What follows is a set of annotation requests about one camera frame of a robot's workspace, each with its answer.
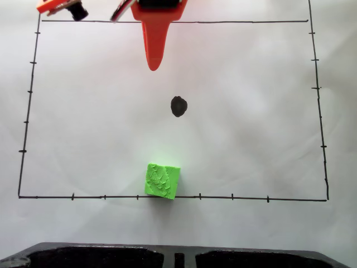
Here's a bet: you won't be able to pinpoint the orange camera box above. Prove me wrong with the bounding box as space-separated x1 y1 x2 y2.
36 0 90 22

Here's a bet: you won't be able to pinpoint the white paper sheet black lines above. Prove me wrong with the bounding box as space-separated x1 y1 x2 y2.
0 0 357 262

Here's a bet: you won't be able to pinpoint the black dot mark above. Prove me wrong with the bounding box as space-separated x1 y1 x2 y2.
170 95 189 118

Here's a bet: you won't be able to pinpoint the green block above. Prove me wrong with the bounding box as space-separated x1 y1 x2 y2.
143 162 181 200

